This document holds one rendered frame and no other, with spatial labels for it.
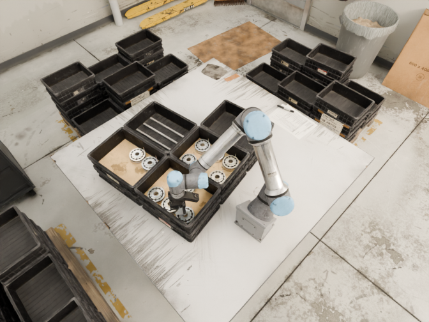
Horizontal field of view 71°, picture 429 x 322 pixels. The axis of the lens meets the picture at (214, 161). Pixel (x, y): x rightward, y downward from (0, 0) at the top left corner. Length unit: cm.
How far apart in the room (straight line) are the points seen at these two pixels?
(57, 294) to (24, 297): 20
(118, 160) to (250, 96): 117
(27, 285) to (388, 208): 282
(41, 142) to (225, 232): 236
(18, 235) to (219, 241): 135
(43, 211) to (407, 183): 328
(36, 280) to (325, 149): 211
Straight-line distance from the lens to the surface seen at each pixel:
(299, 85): 321
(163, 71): 334
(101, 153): 204
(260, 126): 132
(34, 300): 233
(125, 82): 311
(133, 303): 250
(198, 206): 175
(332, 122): 285
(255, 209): 166
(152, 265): 179
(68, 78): 335
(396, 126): 373
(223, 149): 150
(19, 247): 238
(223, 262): 176
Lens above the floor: 238
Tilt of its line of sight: 54 degrees down
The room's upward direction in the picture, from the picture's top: 1 degrees counter-clockwise
